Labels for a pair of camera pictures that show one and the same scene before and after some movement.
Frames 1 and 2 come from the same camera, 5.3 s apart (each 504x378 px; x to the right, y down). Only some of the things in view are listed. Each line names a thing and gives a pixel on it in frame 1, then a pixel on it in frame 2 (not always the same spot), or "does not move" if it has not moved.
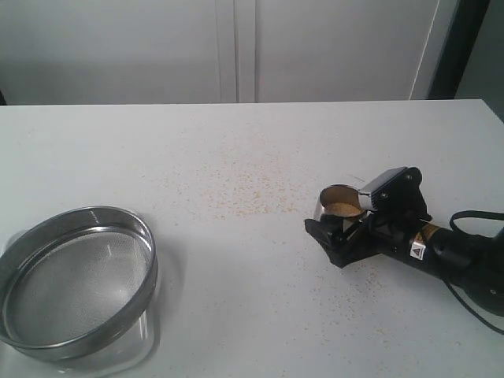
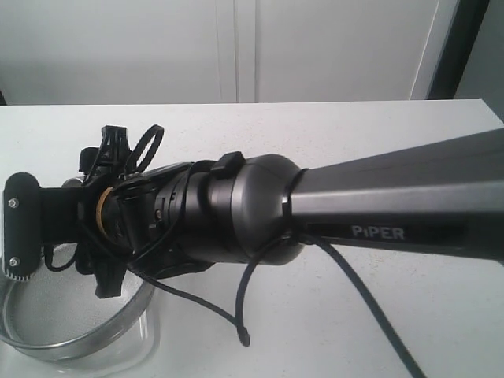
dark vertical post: x=467 y=20 does not move
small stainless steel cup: x=339 y=198 -> x=72 y=183
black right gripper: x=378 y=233 -> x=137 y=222
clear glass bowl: x=127 y=350 does not move
